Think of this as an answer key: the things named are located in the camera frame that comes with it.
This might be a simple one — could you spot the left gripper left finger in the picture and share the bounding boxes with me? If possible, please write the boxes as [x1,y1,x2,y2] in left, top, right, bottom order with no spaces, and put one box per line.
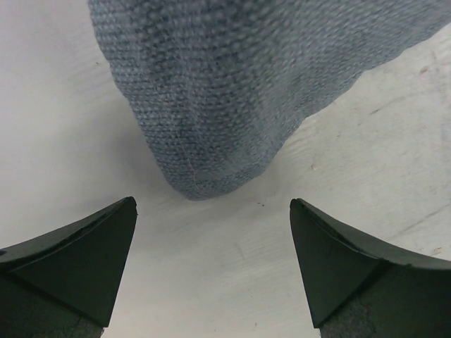
[1,196,137,337]

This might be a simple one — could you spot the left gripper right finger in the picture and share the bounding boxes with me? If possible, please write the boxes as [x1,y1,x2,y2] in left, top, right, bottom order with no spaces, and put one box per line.
[290,199,450,338]

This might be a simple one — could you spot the blue-grey pillowcase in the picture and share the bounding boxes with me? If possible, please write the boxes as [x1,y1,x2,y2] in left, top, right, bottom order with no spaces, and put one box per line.
[88,1,450,200]

